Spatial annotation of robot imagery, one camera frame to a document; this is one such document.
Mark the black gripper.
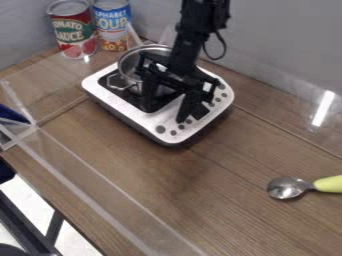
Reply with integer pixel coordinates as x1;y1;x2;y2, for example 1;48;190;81
142;33;219;123

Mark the white and black stove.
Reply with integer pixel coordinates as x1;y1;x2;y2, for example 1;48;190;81
82;64;235;146

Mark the spoon with yellow handle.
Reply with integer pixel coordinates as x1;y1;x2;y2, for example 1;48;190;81
266;175;342;200

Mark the alphabet soup can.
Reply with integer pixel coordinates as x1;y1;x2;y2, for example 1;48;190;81
92;0;131;52

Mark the blue cloth object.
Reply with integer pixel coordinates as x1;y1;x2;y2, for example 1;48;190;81
0;103;32;185

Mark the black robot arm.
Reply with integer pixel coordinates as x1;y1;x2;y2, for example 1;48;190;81
136;0;231;123

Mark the black metal table frame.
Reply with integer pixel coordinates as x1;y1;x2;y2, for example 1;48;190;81
0;191;64;256

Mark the clear acrylic barrier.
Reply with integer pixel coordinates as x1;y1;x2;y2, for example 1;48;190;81
0;80;207;256

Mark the tomato sauce can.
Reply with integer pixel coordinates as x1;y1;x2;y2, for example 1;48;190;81
47;0;98;59

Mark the silver metal pot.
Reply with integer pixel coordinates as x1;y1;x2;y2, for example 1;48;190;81
106;43;198;101

